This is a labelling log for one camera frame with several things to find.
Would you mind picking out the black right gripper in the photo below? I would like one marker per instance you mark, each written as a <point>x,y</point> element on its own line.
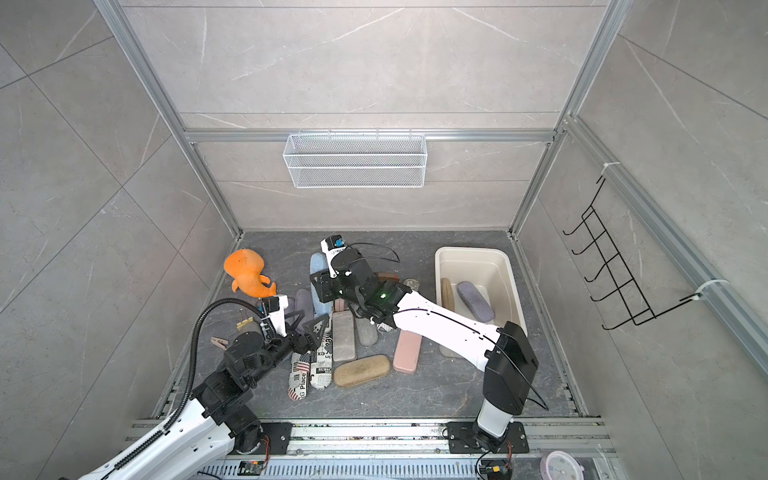
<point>327,287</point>

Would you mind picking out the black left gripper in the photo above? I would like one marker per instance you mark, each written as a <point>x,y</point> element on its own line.
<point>310,341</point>

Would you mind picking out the light blue fabric case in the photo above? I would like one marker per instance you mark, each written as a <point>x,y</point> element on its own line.
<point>318,263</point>

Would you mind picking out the purple case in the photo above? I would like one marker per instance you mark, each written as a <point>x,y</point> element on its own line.
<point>476,303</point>
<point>304,309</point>

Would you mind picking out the beige plastic storage bin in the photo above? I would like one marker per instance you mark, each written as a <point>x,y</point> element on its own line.
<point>478,283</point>

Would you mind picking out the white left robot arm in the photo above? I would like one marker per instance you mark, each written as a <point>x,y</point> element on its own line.
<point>213,417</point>

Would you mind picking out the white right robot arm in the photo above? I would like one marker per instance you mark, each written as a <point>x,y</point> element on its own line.
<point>503,354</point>

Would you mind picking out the plaid glasses case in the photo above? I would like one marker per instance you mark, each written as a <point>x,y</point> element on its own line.
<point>387,276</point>

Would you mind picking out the map print glasses case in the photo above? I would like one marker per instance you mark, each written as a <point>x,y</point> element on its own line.
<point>412,284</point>

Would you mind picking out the wooden clothespin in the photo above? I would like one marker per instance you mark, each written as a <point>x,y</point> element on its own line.
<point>219,342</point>

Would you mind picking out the grey fabric case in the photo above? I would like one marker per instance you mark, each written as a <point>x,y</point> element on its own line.
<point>367,332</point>

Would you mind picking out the newspaper flag case left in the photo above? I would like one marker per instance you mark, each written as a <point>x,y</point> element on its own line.
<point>299,376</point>

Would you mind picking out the newspaper flag case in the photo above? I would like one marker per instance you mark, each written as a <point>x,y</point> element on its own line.
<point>321,366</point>
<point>299,376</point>

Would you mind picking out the stone grey flat case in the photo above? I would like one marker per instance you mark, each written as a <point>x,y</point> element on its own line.
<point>343,331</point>

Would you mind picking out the newspaper flag case right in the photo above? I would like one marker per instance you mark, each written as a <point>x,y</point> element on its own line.
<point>321,366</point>

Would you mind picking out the pink flat case right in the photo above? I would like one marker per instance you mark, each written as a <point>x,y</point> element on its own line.
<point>407,352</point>

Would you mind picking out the tan fabric case front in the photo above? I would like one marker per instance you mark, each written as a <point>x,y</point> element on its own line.
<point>361,371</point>

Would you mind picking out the orange plush toy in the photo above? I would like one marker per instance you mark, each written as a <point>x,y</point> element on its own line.
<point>245,266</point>

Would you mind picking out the white round clock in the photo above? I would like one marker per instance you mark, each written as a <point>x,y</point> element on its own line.
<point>560,465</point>

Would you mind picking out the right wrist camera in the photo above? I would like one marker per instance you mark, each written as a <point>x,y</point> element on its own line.
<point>331,247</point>

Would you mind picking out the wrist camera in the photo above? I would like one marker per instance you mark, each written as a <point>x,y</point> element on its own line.
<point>275,308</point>
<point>331,247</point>

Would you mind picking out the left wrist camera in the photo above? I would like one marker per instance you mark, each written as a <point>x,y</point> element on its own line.
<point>275,308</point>

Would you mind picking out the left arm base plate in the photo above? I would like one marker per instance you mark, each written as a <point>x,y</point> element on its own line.
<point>269,437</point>

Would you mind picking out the white wire mesh basket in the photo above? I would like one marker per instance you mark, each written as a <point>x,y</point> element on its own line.
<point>360,160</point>

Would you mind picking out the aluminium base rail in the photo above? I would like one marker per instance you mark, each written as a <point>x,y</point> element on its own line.
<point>413,448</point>

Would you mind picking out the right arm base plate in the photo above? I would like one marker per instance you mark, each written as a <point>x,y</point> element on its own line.
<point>468,438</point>

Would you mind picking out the black wire hook rack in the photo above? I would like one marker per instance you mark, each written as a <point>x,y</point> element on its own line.
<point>623,287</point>

